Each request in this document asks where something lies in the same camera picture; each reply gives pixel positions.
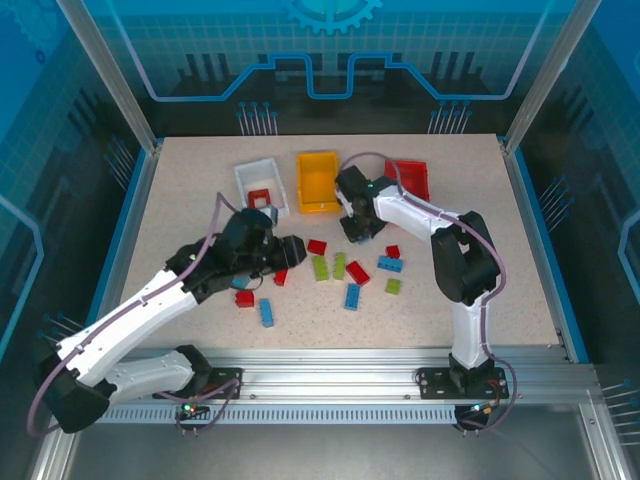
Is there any yellow plastic bin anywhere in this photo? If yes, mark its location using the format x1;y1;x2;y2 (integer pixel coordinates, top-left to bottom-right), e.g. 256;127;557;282
295;149;344;215

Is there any red plastic bin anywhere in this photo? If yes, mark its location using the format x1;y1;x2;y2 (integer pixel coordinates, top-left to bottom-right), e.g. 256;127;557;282
383;158;432;204

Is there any white plastic bin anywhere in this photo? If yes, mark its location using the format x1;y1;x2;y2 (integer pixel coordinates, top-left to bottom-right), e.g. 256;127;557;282
233;157;292;217

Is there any blue table edge strip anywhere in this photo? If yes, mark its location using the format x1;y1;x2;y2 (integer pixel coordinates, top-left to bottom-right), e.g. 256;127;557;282
513;144;590;364
74;144;152;351

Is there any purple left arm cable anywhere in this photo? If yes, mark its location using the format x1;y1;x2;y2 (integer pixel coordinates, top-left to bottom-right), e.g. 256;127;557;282
25;192;246;439

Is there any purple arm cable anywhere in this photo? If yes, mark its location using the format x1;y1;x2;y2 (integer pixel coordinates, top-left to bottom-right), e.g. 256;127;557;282
339;151;519;434
25;192;246;439

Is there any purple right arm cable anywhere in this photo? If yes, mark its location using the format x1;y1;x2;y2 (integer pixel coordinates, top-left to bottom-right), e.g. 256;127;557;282
339;151;519;434

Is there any aluminium table side rail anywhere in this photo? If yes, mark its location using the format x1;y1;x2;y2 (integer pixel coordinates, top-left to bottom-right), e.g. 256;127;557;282
94;139;166;346
498;135;574;364

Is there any aluminium mounting rail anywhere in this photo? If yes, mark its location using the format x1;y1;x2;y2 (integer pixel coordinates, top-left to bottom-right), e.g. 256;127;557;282
94;346;599;407

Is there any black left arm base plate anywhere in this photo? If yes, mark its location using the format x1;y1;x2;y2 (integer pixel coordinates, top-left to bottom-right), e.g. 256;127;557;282
207;367;244;400

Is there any slotted white cable duct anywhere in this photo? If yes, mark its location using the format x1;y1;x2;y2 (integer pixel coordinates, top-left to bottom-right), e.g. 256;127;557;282
97;403;461;426

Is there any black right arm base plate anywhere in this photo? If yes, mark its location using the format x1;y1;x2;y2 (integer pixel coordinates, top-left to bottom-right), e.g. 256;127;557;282
417;366;510;401

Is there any aluminium frame post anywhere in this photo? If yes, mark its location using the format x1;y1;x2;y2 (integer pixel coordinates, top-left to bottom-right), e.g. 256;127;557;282
502;0;604;154
53;0;164;154

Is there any aluminium frame bar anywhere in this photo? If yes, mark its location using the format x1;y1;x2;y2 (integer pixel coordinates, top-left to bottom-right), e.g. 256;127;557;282
27;427;81;480
579;399;631;480

